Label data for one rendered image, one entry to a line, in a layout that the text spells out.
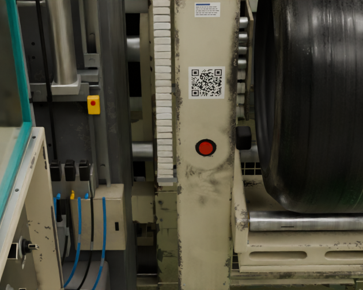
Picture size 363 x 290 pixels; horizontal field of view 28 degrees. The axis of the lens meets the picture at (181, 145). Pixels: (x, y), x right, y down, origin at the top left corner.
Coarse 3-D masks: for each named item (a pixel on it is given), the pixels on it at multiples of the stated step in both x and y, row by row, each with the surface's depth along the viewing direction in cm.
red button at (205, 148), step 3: (201, 144) 158; (204, 144) 157; (207, 144) 157; (210, 144) 158; (201, 147) 158; (204, 147) 158; (207, 147) 158; (210, 147) 158; (201, 150) 158; (204, 150) 158; (207, 150) 158; (210, 150) 158; (204, 153) 158; (207, 153) 158
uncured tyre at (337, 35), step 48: (288, 0) 135; (336, 0) 131; (288, 48) 132; (336, 48) 129; (288, 96) 133; (336, 96) 129; (288, 144) 136; (336, 144) 133; (288, 192) 145; (336, 192) 141
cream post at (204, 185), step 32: (192, 0) 140; (224, 0) 140; (192, 32) 144; (224, 32) 144; (192, 64) 148; (224, 64) 148; (224, 96) 152; (192, 128) 156; (224, 128) 156; (192, 160) 160; (224, 160) 160; (192, 192) 165; (224, 192) 165; (192, 224) 170; (224, 224) 170; (192, 256) 175; (224, 256) 175; (192, 288) 180; (224, 288) 180
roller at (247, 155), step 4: (252, 148) 184; (256, 148) 184; (244, 152) 184; (248, 152) 184; (252, 152) 184; (256, 152) 184; (240, 156) 185; (244, 156) 184; (248, 156) 184; (252, 156) 184; (256, 156) 184; (240, 160) 185; (244, 160) 184; (248, 160) 184; (252, 160) 184; (256, 160) 184
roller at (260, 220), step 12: (252, 216) 160; (264, 216) 160; (276, 216) 160; (288, 216) 160; (300, 216) 160; (312, 216) 160; (324, 216) 160; (336, 216) 160; (348, 216) 160; (360, 216) 160; (252, 228) 160; (264, 228) 160; (276, 228) 160; (288, 228) 161; (300, 228) 161; (312, 228) 161; (324, 228) 161; (336, 228) 161; (348, 228) 161; (360, 228) 161
